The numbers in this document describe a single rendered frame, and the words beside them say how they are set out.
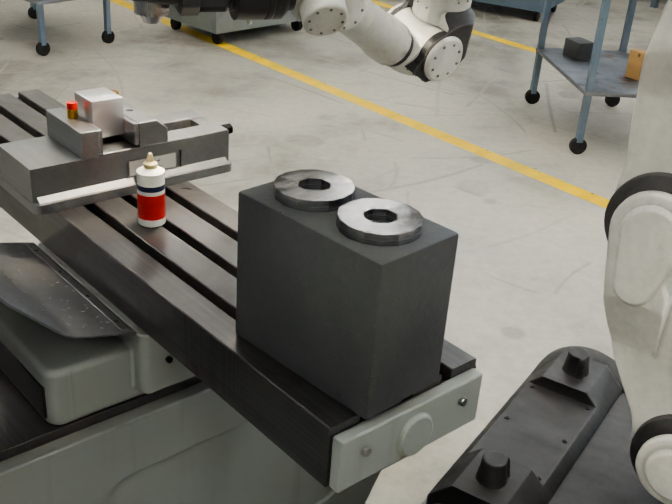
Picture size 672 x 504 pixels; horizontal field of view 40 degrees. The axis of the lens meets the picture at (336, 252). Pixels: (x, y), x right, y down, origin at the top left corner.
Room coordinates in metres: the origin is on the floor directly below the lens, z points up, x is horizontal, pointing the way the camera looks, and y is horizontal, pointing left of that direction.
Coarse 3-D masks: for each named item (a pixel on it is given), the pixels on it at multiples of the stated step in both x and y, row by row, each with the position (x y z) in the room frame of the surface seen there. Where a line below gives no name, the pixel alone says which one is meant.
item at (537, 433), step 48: (528, 384) 1.32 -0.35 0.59; (576, 384) 1.30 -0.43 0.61; (480, 432) 1.20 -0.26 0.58; (528, 432) 1.19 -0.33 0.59; (576, 432) 1.20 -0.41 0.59; (624, 432) 1.24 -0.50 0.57; (480, 480) 1.03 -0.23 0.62; (528, 480) 1.05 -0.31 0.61; (576, 480) 1.11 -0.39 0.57; (624, 480) 1.11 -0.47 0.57
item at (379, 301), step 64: (256, 192) 0.93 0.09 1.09; (320, 192) 0.91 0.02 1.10; (256, 256) 0.90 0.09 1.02; (320, 256) 0.83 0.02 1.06; (384, 256) 0.79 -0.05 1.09; (448, 256) 0.85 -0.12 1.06; (256, 320) 0.90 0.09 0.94; (320, 320) 0.83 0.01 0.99; (384, 320) 0.78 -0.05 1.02; (320, 384) 0.82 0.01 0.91; (384, 384) 0.79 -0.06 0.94
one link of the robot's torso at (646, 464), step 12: (648, 444) 1.02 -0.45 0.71; (660, 444) 1.01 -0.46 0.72; (636, 456) 1.03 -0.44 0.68; (648, 456) 1.02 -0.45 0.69; (660, 456) 1.00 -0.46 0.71; (636, 468) 1.03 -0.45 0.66; (648, 468) 1.01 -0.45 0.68; (660, 468) 1.00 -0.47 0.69; (648, 480) 1.01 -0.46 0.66; (660, 480) 1.00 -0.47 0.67; (660, 492) 1.00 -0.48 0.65
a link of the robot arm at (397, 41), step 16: (384, 16) 1.38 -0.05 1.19; (400, 16) 1.48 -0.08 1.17; (368, 32) 1.36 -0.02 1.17; (384, 32) 1.38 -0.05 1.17; (400, 32) 1.40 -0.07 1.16; (416, 32) 1.44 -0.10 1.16; (432, 32) 1.44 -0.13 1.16; (368, 48) 1.38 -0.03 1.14; (384, 48) 1.39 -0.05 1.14; (400, 48) 1.40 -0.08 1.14; (416, 48) 1.43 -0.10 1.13; (384, 64) 1.42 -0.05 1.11; (400, 64) 1.42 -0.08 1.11; (416, 64) 1.41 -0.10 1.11
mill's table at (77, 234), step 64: (0, 128) 1.55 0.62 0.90; (0, 192) 1.39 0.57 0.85; (192, 192) 1.33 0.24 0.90; (64, 256) 1.21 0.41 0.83; (128, 256) 1.10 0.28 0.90; (192, 256) 1.12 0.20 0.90; (192, 320) 0.95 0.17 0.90; (256, 384) 0.85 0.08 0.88; (448, 384) 0.87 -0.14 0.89; (320, 448) 0.77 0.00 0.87; (384, 448) 0.79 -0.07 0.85
